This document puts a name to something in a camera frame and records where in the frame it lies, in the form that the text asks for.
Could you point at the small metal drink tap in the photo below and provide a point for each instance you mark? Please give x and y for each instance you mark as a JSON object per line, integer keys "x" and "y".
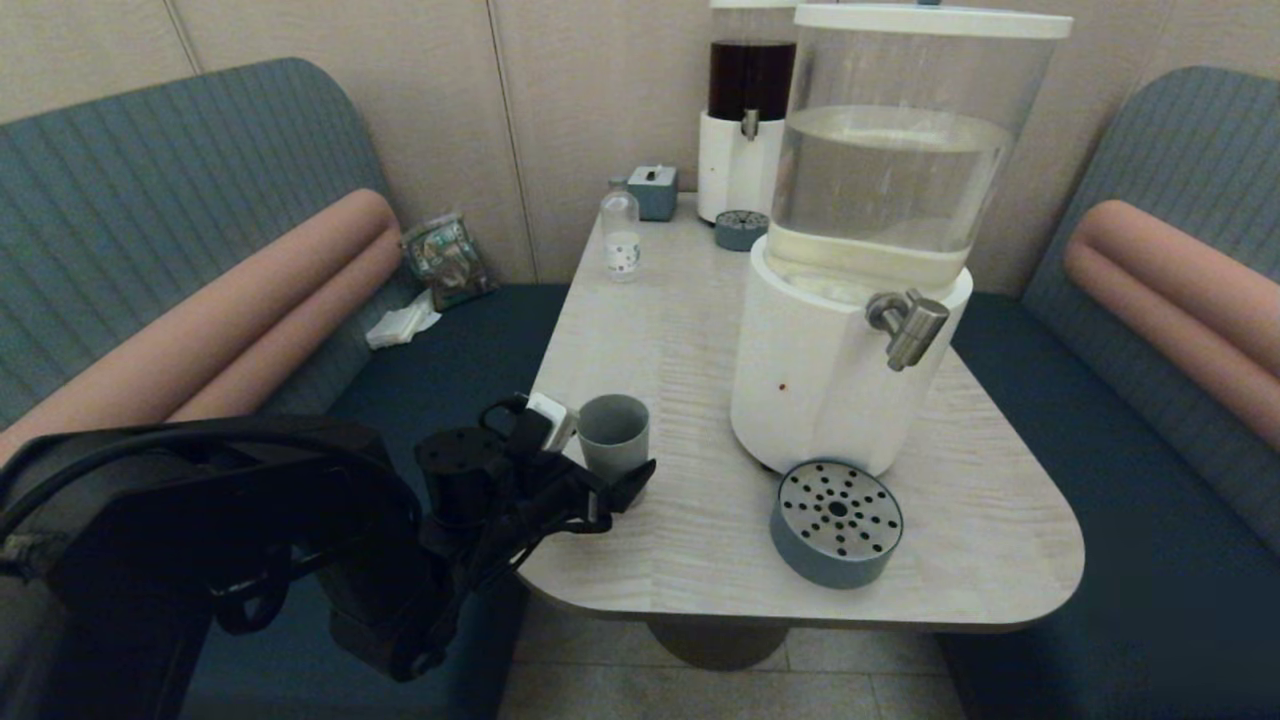
{"x": 750, "y": 125}

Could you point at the dark blue seat cushion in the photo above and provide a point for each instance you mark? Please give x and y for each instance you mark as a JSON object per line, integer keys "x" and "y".
{"x": 1150, "y": 560}
{"x": 450, "y": 350}

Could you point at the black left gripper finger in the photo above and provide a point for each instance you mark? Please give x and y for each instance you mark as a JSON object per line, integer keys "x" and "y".
{"x": 630, "y": 485}

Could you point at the small round drip tray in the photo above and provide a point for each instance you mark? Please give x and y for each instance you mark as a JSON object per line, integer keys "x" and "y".
{"x": 740, "y": 236}

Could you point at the large round perforated drip tray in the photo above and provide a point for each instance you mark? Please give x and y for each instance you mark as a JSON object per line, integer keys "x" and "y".
{"x": 835, "y": 515}

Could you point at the blue-grey tissue box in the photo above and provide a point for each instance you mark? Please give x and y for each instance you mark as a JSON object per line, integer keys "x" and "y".
{"x": 655, "y": 193}

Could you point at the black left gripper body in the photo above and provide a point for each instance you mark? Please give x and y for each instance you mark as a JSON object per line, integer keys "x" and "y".
{"x": 560, "y": 500}

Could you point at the grey-blue plastic cup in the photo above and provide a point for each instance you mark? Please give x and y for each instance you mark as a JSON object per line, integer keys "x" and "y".
{"x": 615, "y": 440}

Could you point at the crumpled white tissue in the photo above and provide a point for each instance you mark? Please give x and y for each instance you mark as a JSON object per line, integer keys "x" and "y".
{"x": 405, "y": 323}

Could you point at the clear bottle with white label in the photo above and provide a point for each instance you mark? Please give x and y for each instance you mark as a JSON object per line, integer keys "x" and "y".
{"x": 621, "y": 250}

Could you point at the green printed snack bag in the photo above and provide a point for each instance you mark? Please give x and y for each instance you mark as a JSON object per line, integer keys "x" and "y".
{"x": 450, "y": 263}

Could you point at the dark drink dispenser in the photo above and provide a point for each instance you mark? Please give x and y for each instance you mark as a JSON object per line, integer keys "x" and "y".
{"x": 735, "y": 170}

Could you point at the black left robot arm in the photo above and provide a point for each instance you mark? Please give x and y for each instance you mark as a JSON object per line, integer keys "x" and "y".
{"x": 200, "y": 520}

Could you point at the large clear water dispenser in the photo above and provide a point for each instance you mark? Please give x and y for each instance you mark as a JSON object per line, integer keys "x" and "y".
{"x": 800, "y": 380}

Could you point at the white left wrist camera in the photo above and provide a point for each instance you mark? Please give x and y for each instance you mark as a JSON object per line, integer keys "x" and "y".
{"x": 555, "y": 420}

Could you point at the metal water dispenser tap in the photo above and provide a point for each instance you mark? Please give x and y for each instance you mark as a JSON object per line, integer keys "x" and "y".
{"x": 912, "y": 335}

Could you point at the grey table pedestal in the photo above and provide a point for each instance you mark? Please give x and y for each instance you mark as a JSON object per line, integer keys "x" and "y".
{"x": 715, "y": 645}

